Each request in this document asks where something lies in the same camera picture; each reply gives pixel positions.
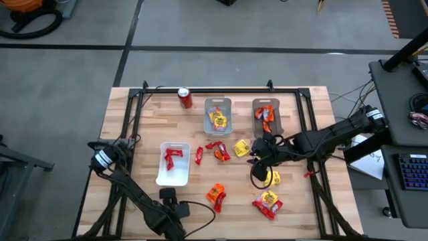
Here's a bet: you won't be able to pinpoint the grey metal cart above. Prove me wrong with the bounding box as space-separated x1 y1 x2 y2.
0 133 56 241

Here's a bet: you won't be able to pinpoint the dark grey desk top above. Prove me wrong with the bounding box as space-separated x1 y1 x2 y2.
368 59 428 148
380 143 428 230

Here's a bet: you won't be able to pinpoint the red soda can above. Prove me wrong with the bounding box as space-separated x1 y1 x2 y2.
177 87 194 110

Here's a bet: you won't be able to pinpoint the coiled black cable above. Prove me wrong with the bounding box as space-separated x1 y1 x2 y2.
409 92 428 113

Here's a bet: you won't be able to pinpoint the smoky translucent plastic bin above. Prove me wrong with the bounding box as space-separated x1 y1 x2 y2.
251 97 284 140

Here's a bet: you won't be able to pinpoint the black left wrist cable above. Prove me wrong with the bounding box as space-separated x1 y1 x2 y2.
180 199 217 240

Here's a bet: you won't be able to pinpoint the grey box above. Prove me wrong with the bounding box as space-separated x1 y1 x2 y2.
61 0 78 20

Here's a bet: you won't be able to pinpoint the black desk leg bar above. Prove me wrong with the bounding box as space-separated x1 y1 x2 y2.
343 133 392 165

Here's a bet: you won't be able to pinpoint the black aluminium table frame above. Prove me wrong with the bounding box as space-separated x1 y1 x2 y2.
72 79 364 241

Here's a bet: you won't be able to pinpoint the white paper sheet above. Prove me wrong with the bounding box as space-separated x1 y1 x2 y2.
348 133 386 181

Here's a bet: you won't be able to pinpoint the floor cables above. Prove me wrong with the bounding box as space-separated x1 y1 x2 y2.
329 78 379 121

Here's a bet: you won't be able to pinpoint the white plastic bin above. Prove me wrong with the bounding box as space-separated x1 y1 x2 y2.
155 141 192 187

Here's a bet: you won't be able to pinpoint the black vacuum hose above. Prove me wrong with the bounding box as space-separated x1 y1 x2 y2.
0 8 64 40

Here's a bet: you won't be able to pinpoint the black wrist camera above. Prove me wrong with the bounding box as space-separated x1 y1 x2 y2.
250 163 268 182
173 200 191 219

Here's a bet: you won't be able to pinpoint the light grey plastic bin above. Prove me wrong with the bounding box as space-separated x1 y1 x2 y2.
203 97 233 138

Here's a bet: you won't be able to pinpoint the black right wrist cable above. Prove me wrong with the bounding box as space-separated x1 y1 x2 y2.
249 157 274 191

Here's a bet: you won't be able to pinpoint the black computer keyboard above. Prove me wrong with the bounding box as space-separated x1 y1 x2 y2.
397 153 428 192

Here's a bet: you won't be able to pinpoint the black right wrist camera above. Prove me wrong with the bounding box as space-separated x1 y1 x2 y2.
250 163 268 182

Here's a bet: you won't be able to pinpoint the black desk device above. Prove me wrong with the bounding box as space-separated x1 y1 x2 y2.
411 61 428 90

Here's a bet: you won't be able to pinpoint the yellow Sour Patch candy bag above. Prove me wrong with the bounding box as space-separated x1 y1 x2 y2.
263 169 282 188
259 189 280 208
213 115 229 132
206 106 224 123
232 138 252 159

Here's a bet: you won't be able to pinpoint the candy wrapper pile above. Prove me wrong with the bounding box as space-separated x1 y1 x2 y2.
409 111 428 131

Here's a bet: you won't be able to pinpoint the black mat with striped edge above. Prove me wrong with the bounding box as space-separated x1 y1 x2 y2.
381 0 428 39

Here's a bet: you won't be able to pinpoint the orange shop vacuum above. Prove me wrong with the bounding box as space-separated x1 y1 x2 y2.
6 0 60 33

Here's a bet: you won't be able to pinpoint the black diagonal post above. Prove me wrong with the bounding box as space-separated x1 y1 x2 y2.
382 28 428 73

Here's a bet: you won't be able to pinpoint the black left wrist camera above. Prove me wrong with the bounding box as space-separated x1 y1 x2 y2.
173 200 191 219

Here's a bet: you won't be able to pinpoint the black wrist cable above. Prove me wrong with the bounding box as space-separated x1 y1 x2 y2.
249 157 274 191
180 199 217 240

